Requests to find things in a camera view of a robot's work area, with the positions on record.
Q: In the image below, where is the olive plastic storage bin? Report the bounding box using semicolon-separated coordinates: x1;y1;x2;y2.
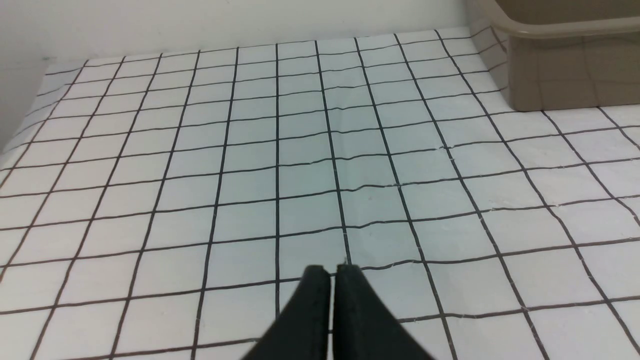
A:
464;0;640;112

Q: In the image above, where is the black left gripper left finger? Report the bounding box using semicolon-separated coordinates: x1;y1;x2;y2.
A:
243;265;332;360

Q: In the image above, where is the white black-grid table cloth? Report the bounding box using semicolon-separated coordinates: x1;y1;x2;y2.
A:
1;27;640;360

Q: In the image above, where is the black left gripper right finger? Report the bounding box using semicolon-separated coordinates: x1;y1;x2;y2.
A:
333;264;434;360

